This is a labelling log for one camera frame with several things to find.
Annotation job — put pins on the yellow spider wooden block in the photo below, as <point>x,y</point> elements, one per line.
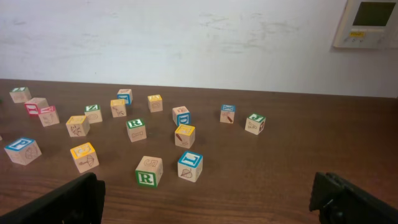
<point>78,126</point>

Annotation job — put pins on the yellow T wooden block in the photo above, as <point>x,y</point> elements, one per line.
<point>184,136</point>

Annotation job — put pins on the green L far wooden block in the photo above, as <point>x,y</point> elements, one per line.
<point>20,94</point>

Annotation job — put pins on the blue X wooden block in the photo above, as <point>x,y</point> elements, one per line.
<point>227,113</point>

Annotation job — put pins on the yellow mid wooden block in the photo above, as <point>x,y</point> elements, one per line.
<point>118,108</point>

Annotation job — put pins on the blue L wooden block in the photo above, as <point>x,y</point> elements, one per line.
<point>190,166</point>

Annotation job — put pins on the blue D side wooden block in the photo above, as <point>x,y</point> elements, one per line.
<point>181,115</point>

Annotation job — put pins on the blue side far wooden block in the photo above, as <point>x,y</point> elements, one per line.
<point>126,95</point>

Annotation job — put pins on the blue P wooden block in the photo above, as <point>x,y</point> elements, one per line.
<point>23,151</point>

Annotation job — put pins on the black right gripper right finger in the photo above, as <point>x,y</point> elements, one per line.
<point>341,202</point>

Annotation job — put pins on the yellow umbrella wooden block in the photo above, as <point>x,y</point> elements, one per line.
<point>85,157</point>

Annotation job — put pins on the green J wooden block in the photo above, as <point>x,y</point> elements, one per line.
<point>255,123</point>

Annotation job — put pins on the beige wall thermostat panel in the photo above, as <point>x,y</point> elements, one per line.
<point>366,24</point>

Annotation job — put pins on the green Z wooden block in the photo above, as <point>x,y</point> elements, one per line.
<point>93,113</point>

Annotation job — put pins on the green R top wooden block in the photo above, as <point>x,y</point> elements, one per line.
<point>136,130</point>

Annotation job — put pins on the yellow far wooden block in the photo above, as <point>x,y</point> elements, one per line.
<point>155,103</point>

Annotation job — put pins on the red tilted A wooden block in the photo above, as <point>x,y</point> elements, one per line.
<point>48,116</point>

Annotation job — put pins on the red side I wooden block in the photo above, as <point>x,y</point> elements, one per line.
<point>34,105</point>

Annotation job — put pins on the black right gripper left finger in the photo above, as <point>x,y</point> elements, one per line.
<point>79,201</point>

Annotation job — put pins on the green R side wooden block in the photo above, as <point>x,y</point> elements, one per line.
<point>149,171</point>

